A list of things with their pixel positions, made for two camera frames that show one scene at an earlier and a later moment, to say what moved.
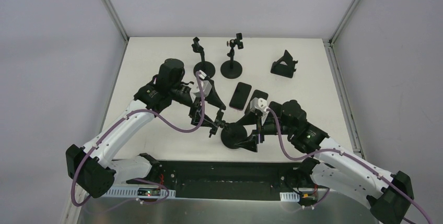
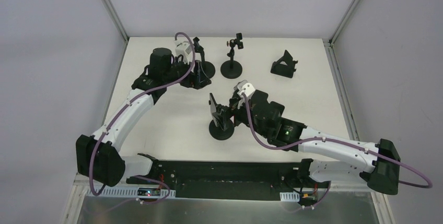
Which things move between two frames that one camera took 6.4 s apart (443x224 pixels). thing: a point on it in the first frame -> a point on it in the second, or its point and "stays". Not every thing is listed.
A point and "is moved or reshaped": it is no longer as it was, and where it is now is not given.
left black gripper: x=199 y=104 -> x=193 y=78
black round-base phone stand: x=208 y=68 stays
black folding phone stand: x=283 y=70 stays
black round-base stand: x=232 y=133 is moved or reshaped
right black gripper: x=258 y=125 -> x=234 y=108
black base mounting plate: x=226 y=180 stays
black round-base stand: x=231 y=69 stays
